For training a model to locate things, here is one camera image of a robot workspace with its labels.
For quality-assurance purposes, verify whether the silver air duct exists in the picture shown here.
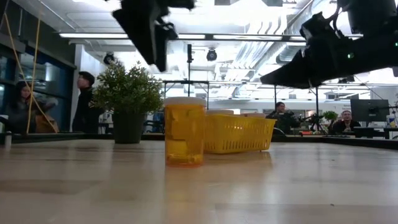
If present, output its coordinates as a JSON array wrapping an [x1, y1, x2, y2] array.
[[275, 18, 307, 65]]

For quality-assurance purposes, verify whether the yellow cable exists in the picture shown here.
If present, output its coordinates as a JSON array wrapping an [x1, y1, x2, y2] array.
[[2, 12, 60, 134]]

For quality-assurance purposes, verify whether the dark background desk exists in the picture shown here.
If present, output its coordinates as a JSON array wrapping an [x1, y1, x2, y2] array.
[[353, 126, 398, 140]]

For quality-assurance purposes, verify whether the black background station frame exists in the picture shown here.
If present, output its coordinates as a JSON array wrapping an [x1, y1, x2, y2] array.
[[162, 80, 210, 118], [272, 82, 320, 131]]

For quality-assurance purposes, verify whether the small background plant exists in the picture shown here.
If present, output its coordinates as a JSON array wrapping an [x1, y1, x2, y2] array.
[[323, 110, 338, 122]]

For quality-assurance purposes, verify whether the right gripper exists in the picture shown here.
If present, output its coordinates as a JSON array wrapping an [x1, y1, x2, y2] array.
[[260, 12, 352, 90]]

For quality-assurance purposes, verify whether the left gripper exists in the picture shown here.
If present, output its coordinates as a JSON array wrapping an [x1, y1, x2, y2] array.
[[112, 0, 195, 72]]

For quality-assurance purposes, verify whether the green potted plant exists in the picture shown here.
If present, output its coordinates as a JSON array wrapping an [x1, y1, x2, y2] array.
[[92, 60, 165, 144]]

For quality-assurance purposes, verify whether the black tripod stand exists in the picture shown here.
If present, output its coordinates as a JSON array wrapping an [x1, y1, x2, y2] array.
[[186, 43, 194, 98]]

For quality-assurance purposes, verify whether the tan bag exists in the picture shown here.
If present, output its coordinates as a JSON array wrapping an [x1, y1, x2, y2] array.
[[34, 114, 60, 134]]

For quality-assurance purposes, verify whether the black computer monitor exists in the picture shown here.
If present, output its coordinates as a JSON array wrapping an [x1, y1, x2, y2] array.
[[350, 98, 390, 127]]

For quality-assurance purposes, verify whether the person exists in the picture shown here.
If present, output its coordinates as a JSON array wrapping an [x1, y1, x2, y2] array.
[[330, 110, 362, 135], [5, 80, 60, 134], [265, 101, 302, 135], [71, 70, 106, 134]]

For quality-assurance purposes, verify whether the black metal table frame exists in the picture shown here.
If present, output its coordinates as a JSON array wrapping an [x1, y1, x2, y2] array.
[[0, 133, 398, 150]]

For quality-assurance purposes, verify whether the yellow plastic basket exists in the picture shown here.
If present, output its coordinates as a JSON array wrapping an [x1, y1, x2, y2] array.
[[203, 114, 277, 155]]

